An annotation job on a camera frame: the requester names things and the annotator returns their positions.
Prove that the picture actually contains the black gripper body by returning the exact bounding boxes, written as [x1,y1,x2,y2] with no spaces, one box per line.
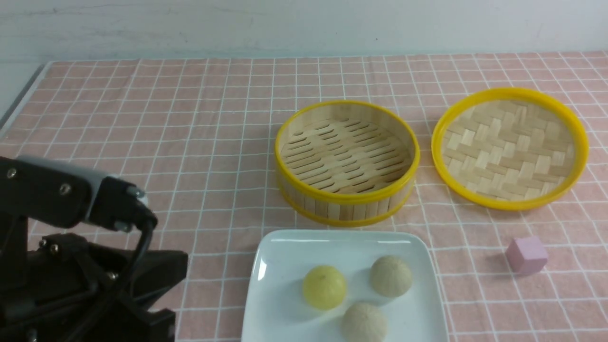
[1,234,189,342]

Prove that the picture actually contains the yellow steamed bun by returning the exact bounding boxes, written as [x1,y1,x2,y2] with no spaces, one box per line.
[302,265,347,310]

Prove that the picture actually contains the white square plate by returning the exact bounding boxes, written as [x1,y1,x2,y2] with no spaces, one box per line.
[241,229,450,342]

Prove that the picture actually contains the beige steamed bun lower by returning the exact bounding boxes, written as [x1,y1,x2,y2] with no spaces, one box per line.
[341,302,388,342]

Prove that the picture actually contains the beige steamed bun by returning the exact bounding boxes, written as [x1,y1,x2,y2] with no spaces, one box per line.
[369,255,413,297]
[341,302,388,342]

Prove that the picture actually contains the beige steamed bun upper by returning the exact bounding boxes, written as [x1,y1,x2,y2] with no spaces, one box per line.
[369,255,413,297]

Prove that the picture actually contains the pink checkered tablecloth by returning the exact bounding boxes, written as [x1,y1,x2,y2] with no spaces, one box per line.
[1,51,607,342]

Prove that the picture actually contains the yellow-rimmed bamboo steamer basket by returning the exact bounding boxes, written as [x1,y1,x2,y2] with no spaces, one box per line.
[274,100,421,227]

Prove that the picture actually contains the pink cube block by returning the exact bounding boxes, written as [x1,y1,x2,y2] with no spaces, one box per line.
[504,236,549,275]

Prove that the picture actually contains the yellow-rimmed woven steamer lid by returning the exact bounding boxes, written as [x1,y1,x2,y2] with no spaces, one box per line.
[431,87,590,211]

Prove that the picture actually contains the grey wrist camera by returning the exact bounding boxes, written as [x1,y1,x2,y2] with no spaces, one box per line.
[1,154,158,232]

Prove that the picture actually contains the black cable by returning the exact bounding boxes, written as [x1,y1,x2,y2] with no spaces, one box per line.
[62,216,158,342]

